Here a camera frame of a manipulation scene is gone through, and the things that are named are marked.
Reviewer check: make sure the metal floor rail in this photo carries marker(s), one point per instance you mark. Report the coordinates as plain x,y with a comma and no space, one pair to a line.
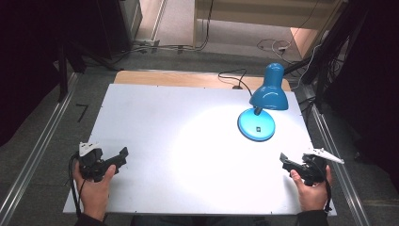
37,150
338,175

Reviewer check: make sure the grey power strip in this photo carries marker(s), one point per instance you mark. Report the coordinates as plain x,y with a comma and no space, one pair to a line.
146,44

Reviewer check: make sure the blue desk lamp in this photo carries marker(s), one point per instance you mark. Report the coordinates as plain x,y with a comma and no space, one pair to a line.
266,103

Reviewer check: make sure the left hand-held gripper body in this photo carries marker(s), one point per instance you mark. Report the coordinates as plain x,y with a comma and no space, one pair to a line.
91,161

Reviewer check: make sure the dark cabinet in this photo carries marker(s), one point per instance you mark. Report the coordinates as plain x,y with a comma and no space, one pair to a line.
122,25

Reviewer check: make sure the person's left hand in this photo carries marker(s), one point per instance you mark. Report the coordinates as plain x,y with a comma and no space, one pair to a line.
93,194

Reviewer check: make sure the black curtain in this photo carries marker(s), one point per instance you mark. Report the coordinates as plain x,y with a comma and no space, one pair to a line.
373,88
28,62

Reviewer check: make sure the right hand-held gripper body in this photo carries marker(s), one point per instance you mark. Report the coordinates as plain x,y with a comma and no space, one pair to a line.
316,166

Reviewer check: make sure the black metal stand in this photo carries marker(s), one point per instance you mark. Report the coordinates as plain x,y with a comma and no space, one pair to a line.
329,53
63,72

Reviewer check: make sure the person's right hand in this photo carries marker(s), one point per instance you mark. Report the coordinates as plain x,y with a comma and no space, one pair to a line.
310,194

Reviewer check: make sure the wooden table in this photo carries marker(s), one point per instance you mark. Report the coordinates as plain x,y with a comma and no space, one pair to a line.
175,79

